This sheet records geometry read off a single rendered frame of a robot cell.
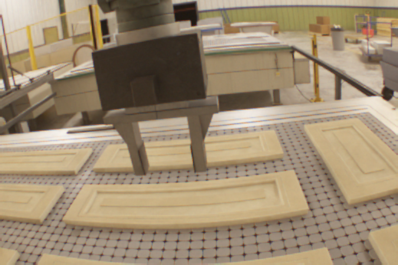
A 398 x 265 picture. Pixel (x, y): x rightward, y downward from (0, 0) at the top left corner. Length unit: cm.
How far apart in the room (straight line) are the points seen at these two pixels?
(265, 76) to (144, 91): 331
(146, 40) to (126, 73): 8
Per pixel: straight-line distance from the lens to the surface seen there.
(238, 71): 374
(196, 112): 62
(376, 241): 65
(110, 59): 59
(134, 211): 78
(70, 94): 433
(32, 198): 101
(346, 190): 78
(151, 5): 57
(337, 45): 895
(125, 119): 66
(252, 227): 69
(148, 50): 57
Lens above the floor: 135
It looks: 20 degrees down
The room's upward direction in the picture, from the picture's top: 8 degrees counter-clockwise
